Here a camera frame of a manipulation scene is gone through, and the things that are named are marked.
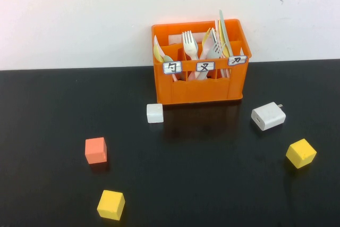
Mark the paper label marked knife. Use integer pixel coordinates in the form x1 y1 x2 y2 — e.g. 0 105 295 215
227 55 248 66

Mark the pink plastic spoon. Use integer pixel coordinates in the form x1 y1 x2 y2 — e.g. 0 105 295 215
154 35 178 82

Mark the paper label marked fork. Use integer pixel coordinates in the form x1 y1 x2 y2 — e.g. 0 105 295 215
195 61 215 73

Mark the grey plastic fork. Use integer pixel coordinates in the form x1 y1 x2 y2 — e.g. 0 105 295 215
206 28 224 60

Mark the orange plastic cutlery holder crate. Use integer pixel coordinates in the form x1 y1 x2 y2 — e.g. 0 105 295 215
151 19 252 105

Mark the white USB wall charger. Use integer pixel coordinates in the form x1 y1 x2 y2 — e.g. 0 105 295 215
251 102 287 131

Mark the yellow plastic fork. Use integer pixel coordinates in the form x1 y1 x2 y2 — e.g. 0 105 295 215
201 27 211 52

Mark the pale green plastic knife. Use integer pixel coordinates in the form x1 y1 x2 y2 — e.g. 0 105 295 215
218 9 234 58

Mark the pink plastic knife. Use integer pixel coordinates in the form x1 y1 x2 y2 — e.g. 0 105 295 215
214 19 222 42

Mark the white foam cube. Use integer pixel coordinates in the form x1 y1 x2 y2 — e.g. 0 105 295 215
146 103 164 124

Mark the yellow plastic spoon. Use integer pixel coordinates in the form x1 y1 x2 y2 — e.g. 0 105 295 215
153 45 165 63

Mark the yellow foam cube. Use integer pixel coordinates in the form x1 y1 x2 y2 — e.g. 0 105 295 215
285 138 318 170
96 189 126 221

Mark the white plastic fork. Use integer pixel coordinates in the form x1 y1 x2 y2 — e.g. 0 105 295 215
181 30 208 81

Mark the pink plastic fork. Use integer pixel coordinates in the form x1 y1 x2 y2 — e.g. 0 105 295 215
199 37 215 60

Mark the orange foam cube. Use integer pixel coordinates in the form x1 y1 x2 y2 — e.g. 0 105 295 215
84 137 108 165

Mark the paper label marked spoon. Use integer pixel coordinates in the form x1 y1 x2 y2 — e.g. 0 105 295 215
162 61 183 74

